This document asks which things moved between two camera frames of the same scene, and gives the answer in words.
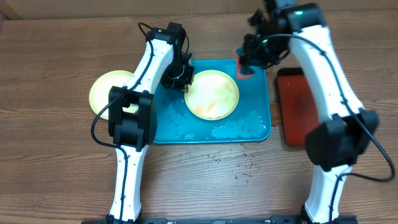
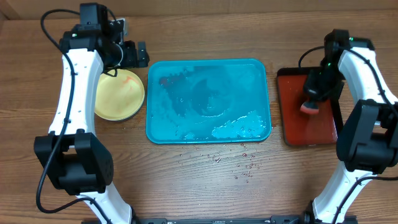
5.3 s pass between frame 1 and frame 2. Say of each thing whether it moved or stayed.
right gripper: moved
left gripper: moved
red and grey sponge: moved
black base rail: stayed
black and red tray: stayed
